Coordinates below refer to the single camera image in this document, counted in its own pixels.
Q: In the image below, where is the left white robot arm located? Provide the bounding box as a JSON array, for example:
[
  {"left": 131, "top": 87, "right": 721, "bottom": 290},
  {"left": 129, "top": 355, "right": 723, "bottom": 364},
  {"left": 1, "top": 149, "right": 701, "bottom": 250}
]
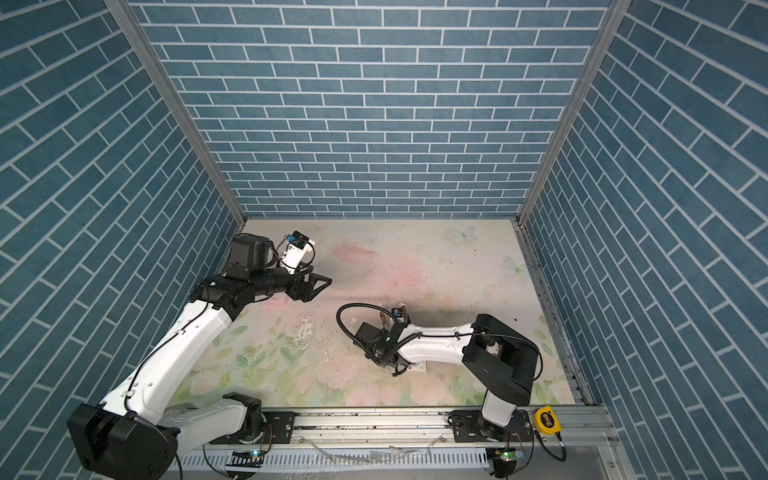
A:
[{"left": 67, "top": 231, "right": 332, "bottom": 479}]

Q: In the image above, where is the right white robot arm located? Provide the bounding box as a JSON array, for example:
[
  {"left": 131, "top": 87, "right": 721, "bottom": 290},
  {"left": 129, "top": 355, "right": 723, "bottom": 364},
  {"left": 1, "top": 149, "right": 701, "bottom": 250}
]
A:
[{"left": 342, "top": 312, "right": 543, "bottom": 430}]

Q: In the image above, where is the yellow tape measure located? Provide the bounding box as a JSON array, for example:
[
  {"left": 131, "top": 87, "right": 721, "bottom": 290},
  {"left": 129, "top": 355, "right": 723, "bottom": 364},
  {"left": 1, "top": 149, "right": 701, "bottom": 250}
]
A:
[{"left": 534, "top": 406, "right": 562, "bottom": 435}]

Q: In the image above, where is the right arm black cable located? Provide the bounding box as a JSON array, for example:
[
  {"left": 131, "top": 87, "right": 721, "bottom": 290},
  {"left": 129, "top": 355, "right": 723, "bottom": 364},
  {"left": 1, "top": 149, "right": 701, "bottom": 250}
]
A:
[{"left": 335, "top": 302, "right": 397, "bottom": 361}]

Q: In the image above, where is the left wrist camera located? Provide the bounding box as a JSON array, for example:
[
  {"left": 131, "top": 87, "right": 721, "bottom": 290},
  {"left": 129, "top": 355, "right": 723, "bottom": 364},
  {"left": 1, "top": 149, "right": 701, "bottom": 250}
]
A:
[{"left": 280, "top": 231, "right": 315, "bottom": 274}]

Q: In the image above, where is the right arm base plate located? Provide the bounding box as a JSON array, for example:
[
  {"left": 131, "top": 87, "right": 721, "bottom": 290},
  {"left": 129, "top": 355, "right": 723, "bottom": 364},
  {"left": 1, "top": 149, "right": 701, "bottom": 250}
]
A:
[{"left": 448, "top": 409, "right": 533, "bottom": 443}]

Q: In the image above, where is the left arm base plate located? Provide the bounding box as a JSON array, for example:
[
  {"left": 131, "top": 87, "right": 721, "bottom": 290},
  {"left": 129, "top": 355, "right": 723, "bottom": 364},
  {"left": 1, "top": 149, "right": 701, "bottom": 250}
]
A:
[{"left": 211, "top": 411, "right": 296, "bottom": 445}]

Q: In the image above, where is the aluminium front rail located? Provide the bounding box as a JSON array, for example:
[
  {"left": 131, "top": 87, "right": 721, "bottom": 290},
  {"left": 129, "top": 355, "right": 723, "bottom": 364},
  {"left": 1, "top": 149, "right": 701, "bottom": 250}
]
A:
[{"left": 159, "top": 406, "right": 635, "bottom": 479}]

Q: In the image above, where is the aluminium corner post left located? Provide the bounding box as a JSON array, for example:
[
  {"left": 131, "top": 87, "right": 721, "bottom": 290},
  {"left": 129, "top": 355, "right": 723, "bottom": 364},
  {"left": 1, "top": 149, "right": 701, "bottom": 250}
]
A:
[{"left": 104, "top": 0, "right": 247, "bottom": 227}]

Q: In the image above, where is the aluminium corner post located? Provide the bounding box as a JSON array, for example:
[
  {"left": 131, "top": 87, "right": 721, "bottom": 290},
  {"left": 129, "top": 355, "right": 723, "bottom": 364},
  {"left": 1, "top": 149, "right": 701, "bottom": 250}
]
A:
[
  {"left": 104, "top": 0, "right": 247, "bottom": 227},
  {"left": 517, "top": 0, "right": 631, "bottom": 228}
]

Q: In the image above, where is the aluminium corner post right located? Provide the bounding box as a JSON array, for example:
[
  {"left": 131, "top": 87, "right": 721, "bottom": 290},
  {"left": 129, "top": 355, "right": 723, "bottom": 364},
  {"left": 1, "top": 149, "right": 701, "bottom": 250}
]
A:
[{"left": 517, "top": 0, "right": 631, "bottom": 228}]

